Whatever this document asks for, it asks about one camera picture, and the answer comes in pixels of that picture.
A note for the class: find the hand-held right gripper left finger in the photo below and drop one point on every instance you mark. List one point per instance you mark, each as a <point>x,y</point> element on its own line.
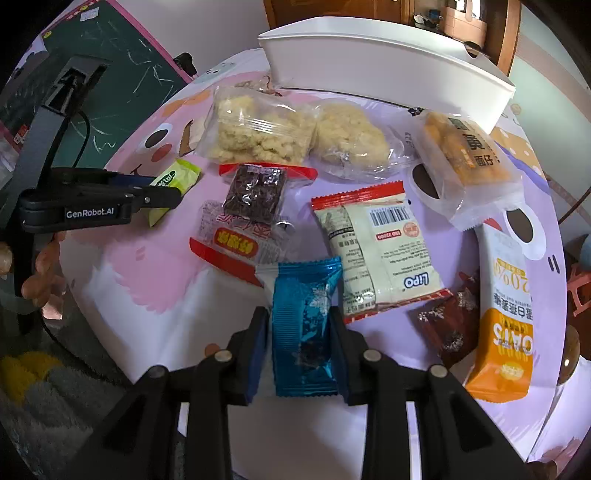
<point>258,355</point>

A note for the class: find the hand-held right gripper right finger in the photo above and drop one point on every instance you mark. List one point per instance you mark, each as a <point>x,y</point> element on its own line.
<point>339,355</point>

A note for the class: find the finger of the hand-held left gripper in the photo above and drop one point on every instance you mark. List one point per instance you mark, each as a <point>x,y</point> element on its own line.
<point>157,197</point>
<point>134,180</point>

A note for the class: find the green snack packet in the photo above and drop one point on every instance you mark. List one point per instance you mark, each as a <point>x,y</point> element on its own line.
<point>180,173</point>

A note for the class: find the blue foil snack packet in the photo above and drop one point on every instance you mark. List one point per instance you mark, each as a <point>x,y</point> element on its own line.
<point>300,323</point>

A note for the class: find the cream packet with red edges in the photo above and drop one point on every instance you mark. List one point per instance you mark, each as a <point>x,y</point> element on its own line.
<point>383,249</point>

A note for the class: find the orange biscuit clear packet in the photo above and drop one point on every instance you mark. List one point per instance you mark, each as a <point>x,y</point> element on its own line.
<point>461,157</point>

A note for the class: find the white plastic bin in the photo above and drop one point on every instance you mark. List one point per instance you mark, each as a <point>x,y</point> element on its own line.
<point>369,64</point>

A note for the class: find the person's left hand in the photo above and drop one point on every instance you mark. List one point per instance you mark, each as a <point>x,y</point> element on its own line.
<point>44,267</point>

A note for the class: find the red and clear snack packet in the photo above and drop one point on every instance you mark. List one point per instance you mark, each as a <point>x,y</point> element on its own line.
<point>235,244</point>

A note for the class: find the dark brown cake packet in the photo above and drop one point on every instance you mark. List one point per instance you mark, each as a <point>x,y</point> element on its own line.
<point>254,191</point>

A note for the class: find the brown candy packet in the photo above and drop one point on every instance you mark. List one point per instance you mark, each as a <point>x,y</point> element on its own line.
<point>450,323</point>

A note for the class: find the clear puffed rice cake packet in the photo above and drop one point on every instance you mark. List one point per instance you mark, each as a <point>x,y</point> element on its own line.
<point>254,129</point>
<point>351,138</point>

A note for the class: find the orange and white bar packet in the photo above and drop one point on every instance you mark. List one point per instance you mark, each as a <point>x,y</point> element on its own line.
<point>503,332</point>

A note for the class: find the grey and yellow floor mat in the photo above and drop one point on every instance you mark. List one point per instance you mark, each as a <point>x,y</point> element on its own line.
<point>37,406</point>

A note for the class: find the wooden door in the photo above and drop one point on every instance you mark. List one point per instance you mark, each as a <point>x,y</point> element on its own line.
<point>295,9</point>

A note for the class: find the pink plastic stool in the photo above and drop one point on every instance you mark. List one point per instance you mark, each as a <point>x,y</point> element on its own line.
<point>579,281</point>

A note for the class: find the pink basket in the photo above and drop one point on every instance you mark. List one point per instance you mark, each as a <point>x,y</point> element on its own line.
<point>466,27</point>

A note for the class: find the pale blue wardrobe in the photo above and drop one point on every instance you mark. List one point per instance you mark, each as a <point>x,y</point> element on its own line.
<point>545,69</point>

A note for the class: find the wooden corner shelf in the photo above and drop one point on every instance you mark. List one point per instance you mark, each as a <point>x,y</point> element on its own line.
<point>503,27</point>

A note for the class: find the green chalkboard with pink frame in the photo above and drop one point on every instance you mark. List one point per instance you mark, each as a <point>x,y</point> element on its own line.
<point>115,69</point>

